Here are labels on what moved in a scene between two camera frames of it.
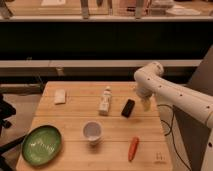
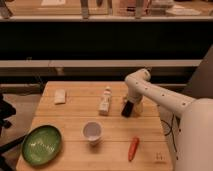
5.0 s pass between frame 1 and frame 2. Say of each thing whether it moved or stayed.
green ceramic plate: stayed
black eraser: stayed
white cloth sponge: stayed
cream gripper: moved
